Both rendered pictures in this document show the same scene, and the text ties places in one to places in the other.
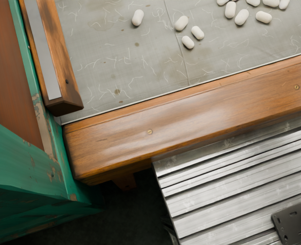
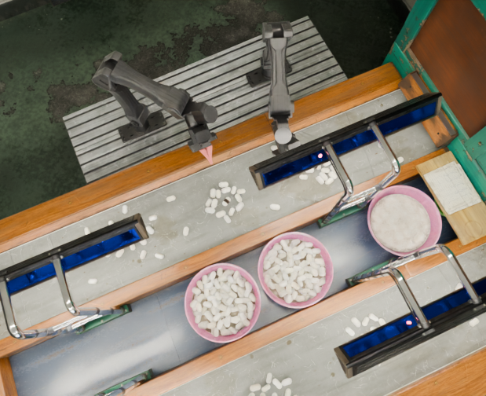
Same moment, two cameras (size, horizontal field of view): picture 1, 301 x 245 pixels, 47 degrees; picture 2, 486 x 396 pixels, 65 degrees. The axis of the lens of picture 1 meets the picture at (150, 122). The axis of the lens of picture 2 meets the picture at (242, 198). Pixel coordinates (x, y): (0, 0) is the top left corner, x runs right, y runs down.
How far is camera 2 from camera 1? 1.33 m
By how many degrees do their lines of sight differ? 31
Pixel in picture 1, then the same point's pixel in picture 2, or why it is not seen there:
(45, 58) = (424, 89)
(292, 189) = not seen: hidden behind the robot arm
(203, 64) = (339, 123)
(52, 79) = (417, 80)
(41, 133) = (414, 56)
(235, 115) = (322, 95)
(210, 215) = (320, 67)
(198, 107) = (341, 97)
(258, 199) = (298, 76)
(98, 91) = (391, 104)
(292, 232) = not seen: hidden behind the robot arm
